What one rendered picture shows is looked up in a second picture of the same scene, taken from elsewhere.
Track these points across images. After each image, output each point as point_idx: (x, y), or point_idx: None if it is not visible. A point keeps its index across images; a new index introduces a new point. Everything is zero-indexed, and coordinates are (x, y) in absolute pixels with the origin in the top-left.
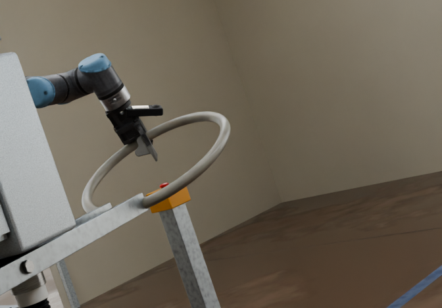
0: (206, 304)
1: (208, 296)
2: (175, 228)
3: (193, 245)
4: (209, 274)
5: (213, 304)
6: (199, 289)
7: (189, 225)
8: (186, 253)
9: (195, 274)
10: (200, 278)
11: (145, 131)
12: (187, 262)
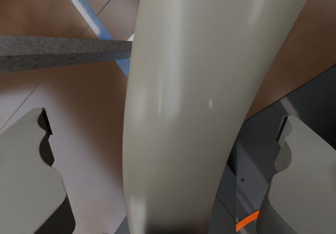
0: (88, 50)
1: (81, 46)
2: (13, 59)
3: (34, 43)
4: (60, 37)
5: (85, 44)
6: (79, 53)
7: (6, 40)
8: (47, 55)
9: (66, 52)
10: (67, 47)
11: (66, 202)
12: (53, 57)
